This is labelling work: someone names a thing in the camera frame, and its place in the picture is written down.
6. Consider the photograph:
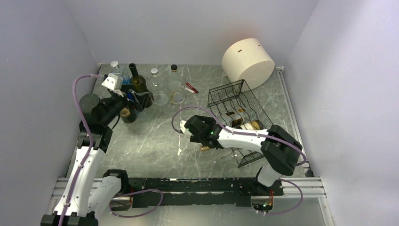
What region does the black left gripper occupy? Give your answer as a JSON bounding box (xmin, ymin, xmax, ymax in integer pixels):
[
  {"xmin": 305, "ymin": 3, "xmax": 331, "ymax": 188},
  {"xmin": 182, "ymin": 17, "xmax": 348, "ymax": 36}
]
[{"xmin": 100, "ymin": 84, "xmax": 151, "ymax": 126}]

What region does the dark wine bottle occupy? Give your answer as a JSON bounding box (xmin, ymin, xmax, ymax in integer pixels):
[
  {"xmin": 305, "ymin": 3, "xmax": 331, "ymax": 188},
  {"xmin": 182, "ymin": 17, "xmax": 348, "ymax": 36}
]
[{"xmin": 128, "ymin": 63, "xmax": 149, "ymax": 93}]

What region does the silver necked green wine bottle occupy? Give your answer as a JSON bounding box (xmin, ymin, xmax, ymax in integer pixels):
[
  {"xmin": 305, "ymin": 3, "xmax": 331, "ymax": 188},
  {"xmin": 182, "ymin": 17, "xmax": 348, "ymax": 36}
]
[{"xmin": 120, "ymin": 106, "xmax": 137, "ymax": 124}]

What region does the silver capped clear bottle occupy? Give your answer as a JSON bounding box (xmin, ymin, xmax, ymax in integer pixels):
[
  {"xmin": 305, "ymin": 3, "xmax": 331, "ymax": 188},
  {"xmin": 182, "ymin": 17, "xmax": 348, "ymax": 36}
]
[{"xmin": 149, "ymin": 68, "xmax": 169, "ymax": 105}]

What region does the blue labelled clear bottle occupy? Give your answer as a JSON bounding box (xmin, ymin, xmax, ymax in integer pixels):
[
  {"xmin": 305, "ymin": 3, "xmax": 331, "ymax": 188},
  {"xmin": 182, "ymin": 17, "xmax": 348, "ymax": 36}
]
[{"xmin": 110, "ymin": 61, "xmax": 132, "ymax": 84}]

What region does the gold capped amber wine bottle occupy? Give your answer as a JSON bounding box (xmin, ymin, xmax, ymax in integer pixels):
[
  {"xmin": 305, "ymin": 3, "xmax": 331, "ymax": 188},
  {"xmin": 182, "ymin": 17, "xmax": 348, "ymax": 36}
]
[{"xmin": 200, "ymin": 120, "xmax": 265, "ymax": 153}]

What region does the black gold capped clear bottle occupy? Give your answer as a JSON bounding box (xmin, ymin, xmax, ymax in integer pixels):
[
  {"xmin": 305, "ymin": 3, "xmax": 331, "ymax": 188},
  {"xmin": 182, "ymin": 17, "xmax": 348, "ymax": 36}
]
[{"xmin": 222, "ymin": 111, "xmax": 245, "ymax": 127}]

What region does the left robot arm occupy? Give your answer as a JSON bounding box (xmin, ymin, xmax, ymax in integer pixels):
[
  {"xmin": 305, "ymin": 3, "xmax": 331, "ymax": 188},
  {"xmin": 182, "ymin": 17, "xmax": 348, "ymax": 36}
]
[{"xmin": 40, "ymin": 93, "xmax": 134, "ymax": 226}]

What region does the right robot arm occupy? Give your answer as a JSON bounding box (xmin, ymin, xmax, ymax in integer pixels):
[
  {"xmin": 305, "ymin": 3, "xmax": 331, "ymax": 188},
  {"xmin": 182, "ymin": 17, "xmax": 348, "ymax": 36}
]
[{"xmin": 179, "ymin": 115, "xmax": 305, "ymax": 195}]

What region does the white marker pen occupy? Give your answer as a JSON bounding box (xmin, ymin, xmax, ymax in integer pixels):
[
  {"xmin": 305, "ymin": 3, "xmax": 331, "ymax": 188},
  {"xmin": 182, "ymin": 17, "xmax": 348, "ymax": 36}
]
[{"xmin": 184, "ymin": 87, "xmax": 195, "ymax": 94}]

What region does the red utility knife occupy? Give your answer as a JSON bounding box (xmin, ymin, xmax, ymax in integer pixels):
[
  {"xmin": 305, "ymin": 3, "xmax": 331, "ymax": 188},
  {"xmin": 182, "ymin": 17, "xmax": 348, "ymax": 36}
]
[{"xmin": 186, "ymin": 82, "xmax": 198, "ymax": 94}]

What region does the cream cylindrical appliance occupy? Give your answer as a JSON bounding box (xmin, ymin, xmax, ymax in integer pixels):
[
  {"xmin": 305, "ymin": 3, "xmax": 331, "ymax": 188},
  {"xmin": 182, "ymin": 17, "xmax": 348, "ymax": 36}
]
[{"xmin": 222, "ymin": 38, "xmax": 275, "ymax": 89}]

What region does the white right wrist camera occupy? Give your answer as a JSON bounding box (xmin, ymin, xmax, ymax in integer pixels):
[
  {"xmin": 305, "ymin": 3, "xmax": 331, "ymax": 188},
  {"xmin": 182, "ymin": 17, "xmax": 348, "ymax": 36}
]
[{"xmin": 179, "ymin": 120, "xmax": 192, "ymax": 136}]

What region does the black wire wine rack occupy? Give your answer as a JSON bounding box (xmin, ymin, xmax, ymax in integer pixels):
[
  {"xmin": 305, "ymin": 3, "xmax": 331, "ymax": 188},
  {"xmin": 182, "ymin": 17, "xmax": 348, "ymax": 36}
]
[{"xmin": 207, "ymin": 79, "xmax": 283, "ymax": 169}]

